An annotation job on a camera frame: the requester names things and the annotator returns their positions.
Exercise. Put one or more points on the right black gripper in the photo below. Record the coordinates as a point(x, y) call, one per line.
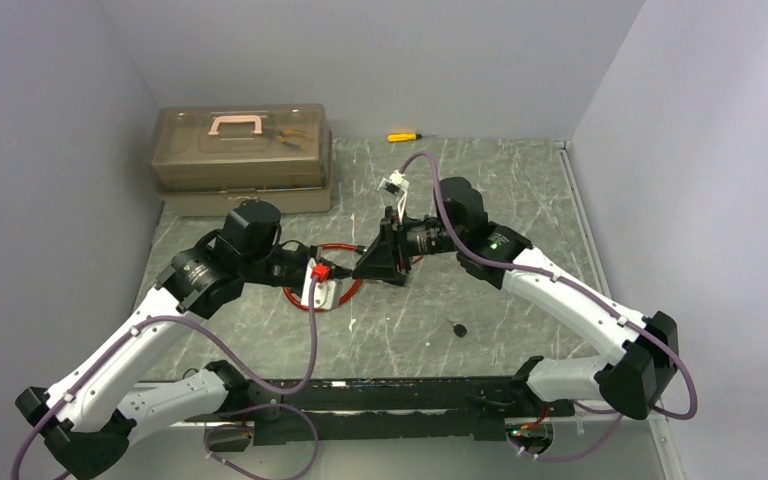
point(390, 244)

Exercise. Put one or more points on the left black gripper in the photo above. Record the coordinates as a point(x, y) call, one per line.
point(306, 253)

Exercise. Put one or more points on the red cable lock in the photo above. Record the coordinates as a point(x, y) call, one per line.
point(345, 297)

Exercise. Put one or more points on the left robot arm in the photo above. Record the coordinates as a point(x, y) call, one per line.
point(89, 418)

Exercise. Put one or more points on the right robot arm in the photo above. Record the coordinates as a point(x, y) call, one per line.
point(636, 355)

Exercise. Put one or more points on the black head key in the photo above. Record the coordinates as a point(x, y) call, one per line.
point(459, 329)

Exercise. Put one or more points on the brown translucent plastic toolbox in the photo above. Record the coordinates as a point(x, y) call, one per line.
point(201, 175)

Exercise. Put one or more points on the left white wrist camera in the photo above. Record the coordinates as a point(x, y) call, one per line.
point(321, 289)

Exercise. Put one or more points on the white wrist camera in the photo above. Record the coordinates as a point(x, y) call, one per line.
point(397, 185)
point(321, 289)

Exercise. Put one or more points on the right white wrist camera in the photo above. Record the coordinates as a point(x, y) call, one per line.
point(397, 185)

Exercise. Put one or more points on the yellow handled screwdriver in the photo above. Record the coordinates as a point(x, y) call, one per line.
point(404, 137)

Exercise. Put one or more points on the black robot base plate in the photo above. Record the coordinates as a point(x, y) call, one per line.
point(482, 408)

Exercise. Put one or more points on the yellow handled pliers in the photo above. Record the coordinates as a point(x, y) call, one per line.
point(294, 139)

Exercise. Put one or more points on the pink toolbox handle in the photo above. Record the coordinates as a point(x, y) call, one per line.
point(253, 120)

